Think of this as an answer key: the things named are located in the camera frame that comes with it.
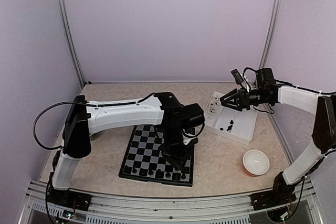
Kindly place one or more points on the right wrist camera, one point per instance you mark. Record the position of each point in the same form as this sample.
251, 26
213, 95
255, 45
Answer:
241, 80

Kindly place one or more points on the black chess piece king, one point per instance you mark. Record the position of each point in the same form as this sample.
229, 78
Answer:
168, 174

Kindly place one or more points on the white plastic piece tray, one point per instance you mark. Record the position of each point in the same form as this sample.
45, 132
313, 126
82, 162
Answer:
244, 122

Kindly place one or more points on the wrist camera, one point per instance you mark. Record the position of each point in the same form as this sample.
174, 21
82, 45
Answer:
187, 141
241, 80

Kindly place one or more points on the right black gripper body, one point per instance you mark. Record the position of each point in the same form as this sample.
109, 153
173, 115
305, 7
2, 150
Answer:
246, 98

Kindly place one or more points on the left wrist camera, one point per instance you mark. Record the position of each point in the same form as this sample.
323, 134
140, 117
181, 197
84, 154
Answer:
187, 141

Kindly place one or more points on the white chess pieces pile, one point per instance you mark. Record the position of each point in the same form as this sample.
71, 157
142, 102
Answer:
214, 105

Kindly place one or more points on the right aluminium frame post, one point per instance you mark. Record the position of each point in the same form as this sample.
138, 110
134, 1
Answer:
270, 33

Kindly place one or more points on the black grey chessboard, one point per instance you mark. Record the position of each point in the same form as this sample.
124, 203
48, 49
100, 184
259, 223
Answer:
142, 152

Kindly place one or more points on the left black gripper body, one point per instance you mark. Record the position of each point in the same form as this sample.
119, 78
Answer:
174, 150

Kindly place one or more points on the aluminium frame post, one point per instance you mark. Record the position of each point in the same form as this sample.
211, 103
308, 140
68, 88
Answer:
70, 42
270, 33

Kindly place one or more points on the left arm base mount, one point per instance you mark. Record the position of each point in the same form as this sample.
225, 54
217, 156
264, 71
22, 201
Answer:
70, 199

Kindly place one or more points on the white orange bowl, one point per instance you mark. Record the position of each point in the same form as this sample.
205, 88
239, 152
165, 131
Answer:
255, 163

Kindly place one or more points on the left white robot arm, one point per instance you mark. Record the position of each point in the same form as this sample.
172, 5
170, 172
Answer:
160, 110

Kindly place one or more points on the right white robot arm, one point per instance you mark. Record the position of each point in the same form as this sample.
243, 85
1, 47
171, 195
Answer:
318, 105

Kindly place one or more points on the aluminium front rail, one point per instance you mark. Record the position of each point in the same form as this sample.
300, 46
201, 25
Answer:
109, 208

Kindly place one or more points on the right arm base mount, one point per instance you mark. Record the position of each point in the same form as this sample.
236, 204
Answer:
268, 199

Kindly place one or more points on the left aluminium frame post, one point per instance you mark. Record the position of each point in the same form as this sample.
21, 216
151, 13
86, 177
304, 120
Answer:
70, 42

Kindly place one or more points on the black chess pieces pile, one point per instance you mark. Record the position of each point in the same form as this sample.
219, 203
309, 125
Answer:
229, 127

